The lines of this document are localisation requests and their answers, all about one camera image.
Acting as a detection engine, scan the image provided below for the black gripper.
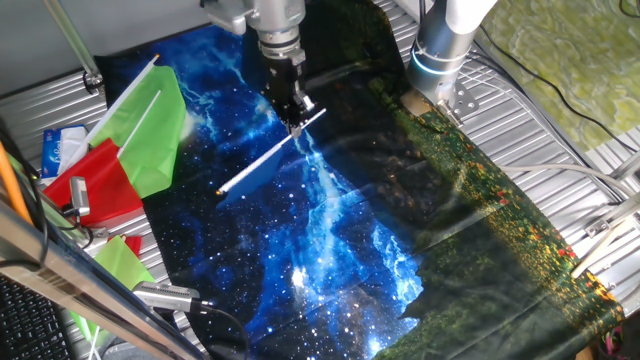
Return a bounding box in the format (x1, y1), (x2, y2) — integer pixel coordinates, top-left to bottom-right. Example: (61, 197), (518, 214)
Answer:
(261, 49), (318, 141)

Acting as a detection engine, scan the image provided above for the blue flag white pole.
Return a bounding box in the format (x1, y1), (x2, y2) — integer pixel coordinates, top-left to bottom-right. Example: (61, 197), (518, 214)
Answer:
(215, 107), (328, 209)

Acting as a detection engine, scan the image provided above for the large green flag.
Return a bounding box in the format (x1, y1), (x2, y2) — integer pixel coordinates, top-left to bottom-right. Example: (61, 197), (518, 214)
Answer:
(57, 52), (188, 200)

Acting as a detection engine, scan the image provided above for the large red flag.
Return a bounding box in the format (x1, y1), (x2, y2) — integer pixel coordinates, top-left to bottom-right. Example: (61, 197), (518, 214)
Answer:
(42, 88), (164, 227)

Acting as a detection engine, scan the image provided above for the small green flag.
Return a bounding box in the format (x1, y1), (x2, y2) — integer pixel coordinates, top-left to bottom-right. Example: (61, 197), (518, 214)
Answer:
(68, 234), (157, 360)

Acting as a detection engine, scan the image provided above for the tan cardboard piece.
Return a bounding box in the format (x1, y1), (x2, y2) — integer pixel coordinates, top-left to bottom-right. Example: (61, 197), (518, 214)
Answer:
(399, 89), (432, 117)

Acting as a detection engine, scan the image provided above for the silver base mounting plate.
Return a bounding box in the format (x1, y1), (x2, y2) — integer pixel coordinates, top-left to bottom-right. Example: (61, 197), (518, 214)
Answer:
(435, 79), (481, 127)

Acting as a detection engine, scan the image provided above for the galaxy forest print tablecloth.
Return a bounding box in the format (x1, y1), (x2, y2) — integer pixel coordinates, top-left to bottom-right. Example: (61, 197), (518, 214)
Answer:
(93, 0), (626, 360)

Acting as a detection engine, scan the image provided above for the grey stand pole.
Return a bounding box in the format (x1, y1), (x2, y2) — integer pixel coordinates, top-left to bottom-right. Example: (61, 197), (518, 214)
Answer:
(42, 0), (105, 96)

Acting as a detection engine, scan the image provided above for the blue white tissue pack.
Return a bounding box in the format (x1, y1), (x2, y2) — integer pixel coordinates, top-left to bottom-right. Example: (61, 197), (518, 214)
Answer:
(40, 124), (91, 181)

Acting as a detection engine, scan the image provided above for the green yellow patterned cloth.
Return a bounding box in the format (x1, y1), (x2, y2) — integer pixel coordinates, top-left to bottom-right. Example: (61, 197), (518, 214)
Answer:
(472, 0), (640, 152)

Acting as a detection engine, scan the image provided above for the orange pole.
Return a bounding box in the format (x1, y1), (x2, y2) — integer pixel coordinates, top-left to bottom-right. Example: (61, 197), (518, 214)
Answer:
(0, 141), (32, 225)

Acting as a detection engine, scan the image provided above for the aluminium profile beam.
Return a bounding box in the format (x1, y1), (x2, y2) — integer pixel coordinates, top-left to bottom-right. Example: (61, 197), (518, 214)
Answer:
(569, 149), (640, 281)

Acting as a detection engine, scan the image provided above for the black keyboard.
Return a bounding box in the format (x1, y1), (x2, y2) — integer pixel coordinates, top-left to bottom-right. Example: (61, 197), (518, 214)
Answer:
(0, 273), (76, 360)

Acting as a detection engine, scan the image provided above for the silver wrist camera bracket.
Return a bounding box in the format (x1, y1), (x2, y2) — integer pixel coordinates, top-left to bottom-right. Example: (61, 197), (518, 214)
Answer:
(202, 0), (252, 36)

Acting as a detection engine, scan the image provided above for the black camera cable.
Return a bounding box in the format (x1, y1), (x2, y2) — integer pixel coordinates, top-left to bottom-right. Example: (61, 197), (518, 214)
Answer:
(192, 298), (251, 360)

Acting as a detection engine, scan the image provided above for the long silver camera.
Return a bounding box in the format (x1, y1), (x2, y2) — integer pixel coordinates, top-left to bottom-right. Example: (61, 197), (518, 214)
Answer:
(131, 280), (202, 314)

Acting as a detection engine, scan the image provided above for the small silver camera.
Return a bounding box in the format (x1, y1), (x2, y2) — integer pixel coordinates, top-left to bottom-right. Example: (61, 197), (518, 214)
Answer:
(68, 175), (92, 218)

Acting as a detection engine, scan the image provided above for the silver camera clamp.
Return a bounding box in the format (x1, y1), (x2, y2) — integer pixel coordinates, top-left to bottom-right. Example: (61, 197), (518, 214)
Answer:
(59, 204), (110, 247)

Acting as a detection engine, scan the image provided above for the long black cable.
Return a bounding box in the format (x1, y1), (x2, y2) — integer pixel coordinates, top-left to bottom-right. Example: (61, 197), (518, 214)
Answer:
(478, 23), (640, 155)

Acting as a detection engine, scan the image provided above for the grey hose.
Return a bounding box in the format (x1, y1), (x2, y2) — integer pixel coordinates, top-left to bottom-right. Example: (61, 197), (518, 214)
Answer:
(499, 162), (639, 197)

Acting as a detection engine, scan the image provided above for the black looping cable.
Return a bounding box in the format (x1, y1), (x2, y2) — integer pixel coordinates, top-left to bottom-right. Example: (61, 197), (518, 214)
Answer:
(0, 117), (50, 270)

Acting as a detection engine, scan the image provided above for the aluminium frame bar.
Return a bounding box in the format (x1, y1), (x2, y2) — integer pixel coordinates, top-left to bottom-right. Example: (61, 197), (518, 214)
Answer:
(0, 197), (209, 360)

